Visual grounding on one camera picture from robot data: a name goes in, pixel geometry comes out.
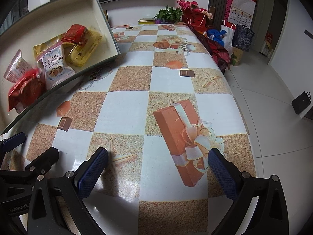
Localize red gold-print snack packet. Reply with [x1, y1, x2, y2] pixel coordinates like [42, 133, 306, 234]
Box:
[8, 69, 47, 111]

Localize crispy cranberry nougat packet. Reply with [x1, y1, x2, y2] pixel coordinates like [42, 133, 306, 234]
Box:
[36, 41, 75, 90]

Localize gold wafer stick packet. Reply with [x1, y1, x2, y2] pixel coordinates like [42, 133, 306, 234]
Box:
[33, 33, 75, 60]

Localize yellow rice cracker packet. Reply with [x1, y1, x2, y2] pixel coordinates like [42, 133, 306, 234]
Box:
[66, 29, 102, 67]

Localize shallow grey cardboard tray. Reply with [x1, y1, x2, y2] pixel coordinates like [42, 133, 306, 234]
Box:
[1, 0, 120, 134]

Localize black paper bag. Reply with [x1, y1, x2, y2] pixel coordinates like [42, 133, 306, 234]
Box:
[292, 91, 311, 115]

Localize dark red cloth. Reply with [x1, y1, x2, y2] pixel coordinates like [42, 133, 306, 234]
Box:
[187, 24, 230, 74]

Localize white paper gift bag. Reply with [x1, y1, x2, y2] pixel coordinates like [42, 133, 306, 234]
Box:
[220, 20, 236, 49]

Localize dark patterned tote bag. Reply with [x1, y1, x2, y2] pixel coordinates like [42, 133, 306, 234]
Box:
[232, 24, 255, 52]

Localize blue ribbon gift bag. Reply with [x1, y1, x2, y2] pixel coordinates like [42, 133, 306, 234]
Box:
[207, 29, 227, 47]

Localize green potted plant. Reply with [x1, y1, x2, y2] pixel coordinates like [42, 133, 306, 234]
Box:
[153, 6, 183, 24]

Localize pink artificial flowers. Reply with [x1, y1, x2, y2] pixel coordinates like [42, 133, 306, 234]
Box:
[176, 0, 213, 20]

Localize wall calendar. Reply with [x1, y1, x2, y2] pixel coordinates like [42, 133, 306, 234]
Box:
[228, 0, 256, 28]

